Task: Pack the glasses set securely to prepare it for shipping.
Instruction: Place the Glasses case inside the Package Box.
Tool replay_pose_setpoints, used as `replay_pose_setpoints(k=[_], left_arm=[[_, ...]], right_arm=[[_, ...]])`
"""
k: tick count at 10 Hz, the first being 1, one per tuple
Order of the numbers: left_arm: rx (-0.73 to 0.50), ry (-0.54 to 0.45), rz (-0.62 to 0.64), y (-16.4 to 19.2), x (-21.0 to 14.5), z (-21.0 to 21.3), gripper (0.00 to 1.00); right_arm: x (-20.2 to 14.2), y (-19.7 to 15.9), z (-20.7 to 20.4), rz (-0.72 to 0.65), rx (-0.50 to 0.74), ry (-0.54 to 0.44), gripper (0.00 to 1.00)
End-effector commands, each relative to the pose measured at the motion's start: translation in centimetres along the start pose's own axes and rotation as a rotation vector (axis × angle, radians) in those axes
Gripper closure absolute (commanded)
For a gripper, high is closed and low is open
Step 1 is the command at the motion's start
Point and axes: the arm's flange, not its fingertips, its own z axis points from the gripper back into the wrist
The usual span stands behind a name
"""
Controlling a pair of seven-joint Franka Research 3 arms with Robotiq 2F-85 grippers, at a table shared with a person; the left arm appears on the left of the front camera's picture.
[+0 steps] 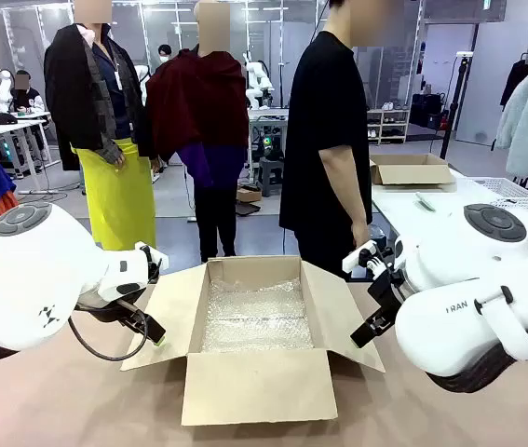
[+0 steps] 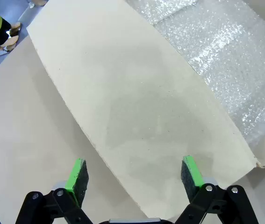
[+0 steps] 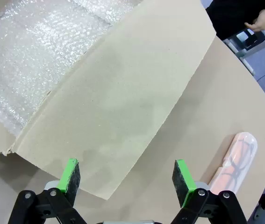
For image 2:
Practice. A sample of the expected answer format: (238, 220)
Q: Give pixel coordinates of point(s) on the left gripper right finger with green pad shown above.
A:
(190, 172)

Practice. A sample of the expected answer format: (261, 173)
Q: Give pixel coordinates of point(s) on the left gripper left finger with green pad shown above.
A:
(77, 173)

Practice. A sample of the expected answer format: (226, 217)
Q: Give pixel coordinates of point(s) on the large open cardboard box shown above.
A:
(134, 93)

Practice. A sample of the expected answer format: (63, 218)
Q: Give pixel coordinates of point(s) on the clear bubble wrap sheet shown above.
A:
(228, 58)

